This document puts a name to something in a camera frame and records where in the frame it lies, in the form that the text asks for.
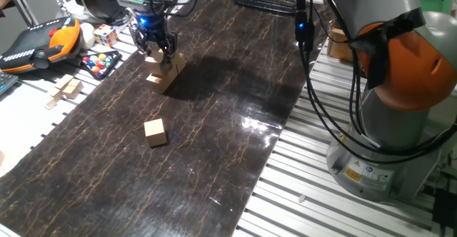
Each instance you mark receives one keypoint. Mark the large white paper sheet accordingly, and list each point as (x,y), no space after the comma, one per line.
(21,130)

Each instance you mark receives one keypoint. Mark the grey metal bar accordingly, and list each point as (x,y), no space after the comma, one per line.
(22,5)

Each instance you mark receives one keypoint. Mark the black post base plate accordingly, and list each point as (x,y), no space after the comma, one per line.
(267,3)

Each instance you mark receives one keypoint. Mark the tiny white scrap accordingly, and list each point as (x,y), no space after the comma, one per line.
(302,198)

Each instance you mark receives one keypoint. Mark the Rubik's cube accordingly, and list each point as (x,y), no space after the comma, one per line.
(106,35)

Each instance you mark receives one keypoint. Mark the small wooden block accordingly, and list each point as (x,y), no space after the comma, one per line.
(50,104)
(55,93)
(73,89)
(67,78)

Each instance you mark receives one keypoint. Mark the light wooden cube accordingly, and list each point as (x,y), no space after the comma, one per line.
(155,132)
(175,75)
(154,61)
(162,85)
(181,63)

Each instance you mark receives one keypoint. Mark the small cardboard box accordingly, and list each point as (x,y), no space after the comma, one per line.
(339,46)

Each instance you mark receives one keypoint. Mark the white egg shaped object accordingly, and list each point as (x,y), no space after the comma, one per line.
(86,35)

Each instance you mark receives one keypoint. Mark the orange billiard ball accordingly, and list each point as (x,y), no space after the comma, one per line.
(95,69)

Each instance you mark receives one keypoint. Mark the blue billiard ball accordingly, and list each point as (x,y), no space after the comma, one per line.
(89,64)

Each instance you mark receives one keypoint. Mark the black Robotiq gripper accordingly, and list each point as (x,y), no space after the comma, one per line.
(151,26)

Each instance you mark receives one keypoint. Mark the black triangle ball tray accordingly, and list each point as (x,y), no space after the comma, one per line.
(113,60)

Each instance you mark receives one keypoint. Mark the yellow billiard ball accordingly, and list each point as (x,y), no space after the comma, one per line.
(102,56)

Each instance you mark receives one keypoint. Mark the green mini pool table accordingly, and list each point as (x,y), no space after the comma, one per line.
(432,3)

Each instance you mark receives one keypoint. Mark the orange black teach pendant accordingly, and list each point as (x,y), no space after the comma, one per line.
(32,48)

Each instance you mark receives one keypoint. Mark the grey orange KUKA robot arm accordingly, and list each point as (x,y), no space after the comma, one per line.
(392,130)

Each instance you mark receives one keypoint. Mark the white billiard ball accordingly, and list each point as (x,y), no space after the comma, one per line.
(94,58)

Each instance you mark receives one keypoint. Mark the red billiard ball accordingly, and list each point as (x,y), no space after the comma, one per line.
(86,59)

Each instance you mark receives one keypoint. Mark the dark marble pattern mat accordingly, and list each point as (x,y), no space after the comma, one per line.
(143,180)

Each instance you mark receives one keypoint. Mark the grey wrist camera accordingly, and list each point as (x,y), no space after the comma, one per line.
(130,3)

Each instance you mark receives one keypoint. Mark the green billiard ball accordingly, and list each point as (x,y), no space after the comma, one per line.
(107,64)

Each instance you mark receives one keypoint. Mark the black computer keyboard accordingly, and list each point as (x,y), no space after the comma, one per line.
(5,81)

